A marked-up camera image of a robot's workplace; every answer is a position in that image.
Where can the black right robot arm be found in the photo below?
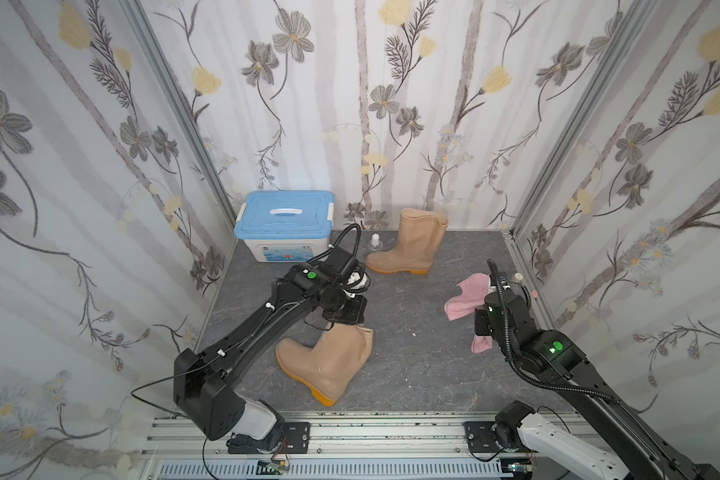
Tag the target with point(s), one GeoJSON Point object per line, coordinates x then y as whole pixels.
{"type": "Point", "coordinates": [549, 360]}

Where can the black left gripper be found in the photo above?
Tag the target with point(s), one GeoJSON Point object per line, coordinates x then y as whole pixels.
{"type": "Point", "coordinates": [348, 309]}

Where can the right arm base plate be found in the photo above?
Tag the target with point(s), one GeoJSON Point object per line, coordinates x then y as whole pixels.
{"type": "Point", "coordinates": [490, 437]}

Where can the blue lid storage box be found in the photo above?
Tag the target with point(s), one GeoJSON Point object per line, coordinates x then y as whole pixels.
{"type": "Point", "coordinates": [286, 226]}

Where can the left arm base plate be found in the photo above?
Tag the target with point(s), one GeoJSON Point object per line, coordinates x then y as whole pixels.
{"type": "Point", "coordinates": [286, 437]}

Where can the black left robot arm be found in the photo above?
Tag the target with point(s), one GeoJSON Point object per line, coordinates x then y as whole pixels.
{"type": "Point", "coordinates": [204, 383]}

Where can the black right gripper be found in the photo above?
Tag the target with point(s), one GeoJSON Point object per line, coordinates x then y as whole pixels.
{"type": "Point", "coordinates": [484, 322]}

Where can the tan rubber boot orange sole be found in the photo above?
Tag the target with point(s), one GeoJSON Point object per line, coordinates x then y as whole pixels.
{"type": "Point", "coordinates": [420, 234]}

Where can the pink cloth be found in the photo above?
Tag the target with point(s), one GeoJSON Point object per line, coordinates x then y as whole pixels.
{"type": "Point", "coordinates": [473, 290]}

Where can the aluminium front rail frame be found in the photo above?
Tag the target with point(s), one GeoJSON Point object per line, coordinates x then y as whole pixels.
{"type": "Point", "coordinates": [345, 435]}

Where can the white perforated cable tray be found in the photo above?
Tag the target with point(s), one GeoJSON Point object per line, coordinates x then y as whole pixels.
{"type": "Point", "coordinates": [394, 468]}

